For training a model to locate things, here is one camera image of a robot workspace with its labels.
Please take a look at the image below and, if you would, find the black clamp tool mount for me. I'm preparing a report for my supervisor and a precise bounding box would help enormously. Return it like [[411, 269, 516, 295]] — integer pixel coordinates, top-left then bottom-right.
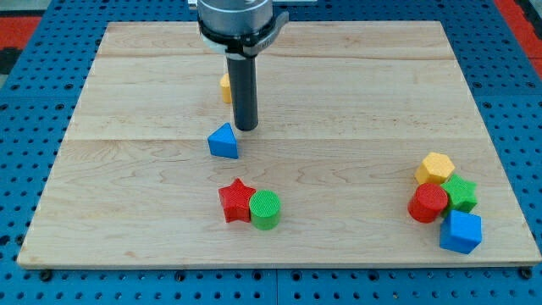
[[198, 12, 289, 60]]

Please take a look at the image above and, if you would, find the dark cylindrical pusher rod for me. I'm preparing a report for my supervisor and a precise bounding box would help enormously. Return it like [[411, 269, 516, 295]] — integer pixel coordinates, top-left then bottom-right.
[[227, 58, 258, 131]]

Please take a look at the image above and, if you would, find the blue triangle block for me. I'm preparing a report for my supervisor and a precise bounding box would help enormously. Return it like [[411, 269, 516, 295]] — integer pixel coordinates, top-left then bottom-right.
[[207, 123, 239, 159]]

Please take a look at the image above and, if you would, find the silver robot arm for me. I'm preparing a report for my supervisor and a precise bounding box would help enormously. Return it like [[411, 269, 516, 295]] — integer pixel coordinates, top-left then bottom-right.
[[189, 0, 290, 131]]

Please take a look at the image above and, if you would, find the red star block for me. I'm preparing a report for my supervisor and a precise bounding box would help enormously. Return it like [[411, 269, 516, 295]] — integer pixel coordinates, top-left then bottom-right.
[[218, 178, 257, 223]]

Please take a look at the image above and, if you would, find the green star block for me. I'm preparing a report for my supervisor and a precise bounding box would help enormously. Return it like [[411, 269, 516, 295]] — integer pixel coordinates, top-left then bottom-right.
[[441, 174, 478, 218]]

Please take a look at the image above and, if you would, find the yellow block behind rod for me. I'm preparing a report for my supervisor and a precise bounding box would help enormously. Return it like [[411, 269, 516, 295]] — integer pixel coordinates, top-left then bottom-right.
[[219, 73, 233, 103]]

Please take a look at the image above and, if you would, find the green cylinder block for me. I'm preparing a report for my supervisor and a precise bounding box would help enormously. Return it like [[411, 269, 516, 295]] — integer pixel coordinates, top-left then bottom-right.
[[249, 190, 281, 230]]

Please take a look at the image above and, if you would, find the wooden board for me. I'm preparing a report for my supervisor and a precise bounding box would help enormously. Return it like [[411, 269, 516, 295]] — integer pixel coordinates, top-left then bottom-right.
[[17, 21, 541, 269]]

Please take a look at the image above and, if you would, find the yellow hexagon block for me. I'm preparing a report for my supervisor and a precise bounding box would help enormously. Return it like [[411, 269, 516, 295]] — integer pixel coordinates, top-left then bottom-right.
[[414, 152, 456, 185]]

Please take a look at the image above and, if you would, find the red cylinder block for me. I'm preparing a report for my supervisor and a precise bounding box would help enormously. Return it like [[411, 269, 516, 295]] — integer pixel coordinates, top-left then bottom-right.
[[407, 183, 448, 223]]

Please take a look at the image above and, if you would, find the blue cube block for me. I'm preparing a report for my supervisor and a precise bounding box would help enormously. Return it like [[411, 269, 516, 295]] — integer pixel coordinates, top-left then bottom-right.
[[440, 210, 483, 254]]

